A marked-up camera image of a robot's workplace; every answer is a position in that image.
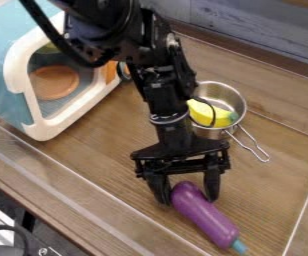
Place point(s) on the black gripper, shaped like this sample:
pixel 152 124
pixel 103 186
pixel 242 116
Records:
pixel 181 152

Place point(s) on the purple toy eggplant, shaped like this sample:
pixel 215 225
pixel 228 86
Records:
pixel 192 204

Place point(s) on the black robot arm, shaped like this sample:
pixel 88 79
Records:
pixel 119 30

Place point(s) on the yellow toy banana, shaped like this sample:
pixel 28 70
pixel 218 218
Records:
pixel 210 115

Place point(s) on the orange microwave turntable plate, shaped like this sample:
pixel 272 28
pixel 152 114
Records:
pixel 55 82

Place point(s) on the blue toy microwave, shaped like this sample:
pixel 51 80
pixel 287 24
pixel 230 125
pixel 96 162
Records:
pixel 26 51

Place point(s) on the silver pot with wire handle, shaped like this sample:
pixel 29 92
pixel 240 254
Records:
pixel 224 96

